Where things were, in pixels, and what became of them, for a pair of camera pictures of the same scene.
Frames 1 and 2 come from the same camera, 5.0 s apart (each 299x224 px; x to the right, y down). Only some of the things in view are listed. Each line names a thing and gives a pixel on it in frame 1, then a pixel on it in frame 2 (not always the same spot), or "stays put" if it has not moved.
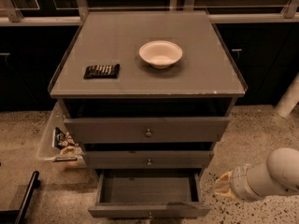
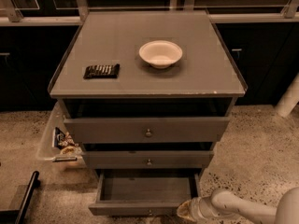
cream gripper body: x=239 y=181 -> x=197 y=205
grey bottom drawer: x=149 y=193 stays put
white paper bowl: x=161 y=53 stays put
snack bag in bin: x=64 y=142 stays put
